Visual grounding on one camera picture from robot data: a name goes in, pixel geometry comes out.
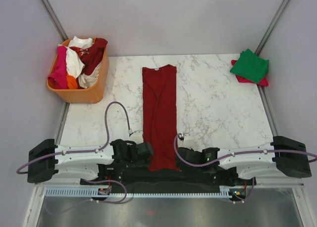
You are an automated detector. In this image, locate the dark red t-shirt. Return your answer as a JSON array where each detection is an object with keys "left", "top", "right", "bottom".
[{"left": 142, "top": 64, "right": 178, "bottom": 171}]

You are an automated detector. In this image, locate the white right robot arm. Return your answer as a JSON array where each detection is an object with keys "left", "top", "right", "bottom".
[{"left": 173, "top": 134, "right": 317, "bottom": 184}]

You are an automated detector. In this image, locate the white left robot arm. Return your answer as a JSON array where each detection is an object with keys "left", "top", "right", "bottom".
[{"left": 27, "top": 131, "right": 154, "bottom": 185}]

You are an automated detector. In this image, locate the orange plastic basket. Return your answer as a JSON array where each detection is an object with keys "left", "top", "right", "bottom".
[{"left": 47, "top": 38, "right": 109, "bottom": 103}]

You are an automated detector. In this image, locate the cream t-shirt in basket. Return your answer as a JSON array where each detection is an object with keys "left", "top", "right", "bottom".
[{"left": 77, "top": 62, "right": 102, "bottom": 89}]

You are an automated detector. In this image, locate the orange t-shirt in basket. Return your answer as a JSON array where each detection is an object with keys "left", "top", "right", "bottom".
[{"left": 66, "top": 74, "right": 78, "bottom": 90}]

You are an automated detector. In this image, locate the pink folded t-shirt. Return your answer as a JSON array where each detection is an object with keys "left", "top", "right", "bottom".
[{"left": 231, "top": 60, "right": 269, "bottom": 87}]

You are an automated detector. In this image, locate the pink t-shirt in basket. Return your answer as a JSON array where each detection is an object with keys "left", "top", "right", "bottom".
[{"left": 48, "top": 45, "right": 68, "bottom": 90}]

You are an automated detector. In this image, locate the white t-shirt in basket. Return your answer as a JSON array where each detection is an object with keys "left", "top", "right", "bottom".
[{"left": 66, "top": 36, "right": 93, "bottom": 79}]

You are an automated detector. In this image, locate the green folded t-shirt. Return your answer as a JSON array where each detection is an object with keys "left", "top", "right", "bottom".
[{"left": 230, "top": 49, "right": 269, "bottom": 84}]

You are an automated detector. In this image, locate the dark red shirt in basket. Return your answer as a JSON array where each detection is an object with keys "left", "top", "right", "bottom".
[{"left": 70, "top": 38, "right": 108, "bottom": 75}]

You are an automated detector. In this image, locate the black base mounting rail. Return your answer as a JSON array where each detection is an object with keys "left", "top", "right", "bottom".
[{"left": 80, "top": 164, "right": 257, "bottom": 192}]

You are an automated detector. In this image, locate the white slotted cable duct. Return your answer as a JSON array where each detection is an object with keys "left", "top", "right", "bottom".
[{"left": 45, "top": 186, "right": 232, "bottom": 198}]

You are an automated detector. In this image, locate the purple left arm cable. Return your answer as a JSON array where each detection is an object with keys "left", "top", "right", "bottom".
[{"left": 16, "top": 101, "right": 128, "bottom": 217}]

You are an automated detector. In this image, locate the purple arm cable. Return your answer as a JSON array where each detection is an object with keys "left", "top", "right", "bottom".
[
  {"left": 16, "top": 101, "right": 128, "bottom": 217},
  {"left": 174, "top": 134, "right": 317, "bottom": 205}
]

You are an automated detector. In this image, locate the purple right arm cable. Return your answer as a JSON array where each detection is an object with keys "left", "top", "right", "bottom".
[{"left": 174, "top": 134, "right": 317, "bottom": 205}]

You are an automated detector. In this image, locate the aluminium frame post left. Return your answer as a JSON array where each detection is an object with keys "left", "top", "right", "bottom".
[{"left": 39, "top": 0, "right": 68, "bottom": 41}]

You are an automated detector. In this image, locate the aluminium frame post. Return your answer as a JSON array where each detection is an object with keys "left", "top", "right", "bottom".
[
  {"left": 255, "top": 0, "right": 291, "bottom": 56},
  {"left": 39, "top": 0, "right": 68, "bottom": 41}
]

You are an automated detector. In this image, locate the aluminium frame post right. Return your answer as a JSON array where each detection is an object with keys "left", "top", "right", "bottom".
[{"left": 255, "top": 0, "right": 291, "bottom": 56}]

